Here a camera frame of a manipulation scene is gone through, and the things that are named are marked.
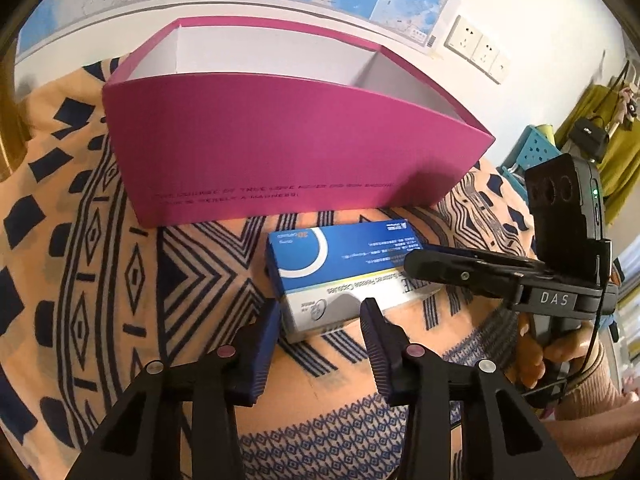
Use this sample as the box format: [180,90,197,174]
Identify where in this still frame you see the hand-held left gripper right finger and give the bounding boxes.
[359,297,571,480]

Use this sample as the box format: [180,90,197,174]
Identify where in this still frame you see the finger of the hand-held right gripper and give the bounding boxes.
[404,249,531,307]
[426,245,551,273]

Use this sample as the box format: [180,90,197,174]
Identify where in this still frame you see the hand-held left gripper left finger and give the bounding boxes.
[65,299,282,480]

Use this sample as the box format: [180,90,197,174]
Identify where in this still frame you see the blue medicine box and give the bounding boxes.
[265,219,443,345]

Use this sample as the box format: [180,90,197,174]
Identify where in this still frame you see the pink cardboard box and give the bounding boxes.
[102,16,497,228]

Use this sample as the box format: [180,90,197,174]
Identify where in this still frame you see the person's right forearm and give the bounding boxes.
[542,345,640,480]

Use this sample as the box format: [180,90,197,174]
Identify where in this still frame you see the person's right hand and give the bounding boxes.
[515,310,598,393]

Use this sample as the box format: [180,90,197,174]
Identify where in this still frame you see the blue perforated plastic rack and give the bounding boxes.
[497,125,558,196]

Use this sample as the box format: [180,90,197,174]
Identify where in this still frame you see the yellow-green hanging garment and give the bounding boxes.
[555,82,640,226]

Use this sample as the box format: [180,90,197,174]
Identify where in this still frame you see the black handbag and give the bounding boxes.
[567,116,612,163]

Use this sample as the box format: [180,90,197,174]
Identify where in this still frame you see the white hanging charm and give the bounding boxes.
[617,82,640,121]

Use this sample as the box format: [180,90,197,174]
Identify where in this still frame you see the orange patterned cloth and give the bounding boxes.
[0,57,621,480]

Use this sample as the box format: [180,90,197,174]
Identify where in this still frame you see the gold tumbler with black lid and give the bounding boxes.
[0,50,31,181]

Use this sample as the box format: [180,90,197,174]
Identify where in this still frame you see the black cable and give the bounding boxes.
[560,240,613,401]

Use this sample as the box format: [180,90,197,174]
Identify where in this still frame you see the narrow white wall switch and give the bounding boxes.
[490,52,512,83]

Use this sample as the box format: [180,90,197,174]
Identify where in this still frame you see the white wall socket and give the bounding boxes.
[472,35,501,68]
[446,15,483,53]

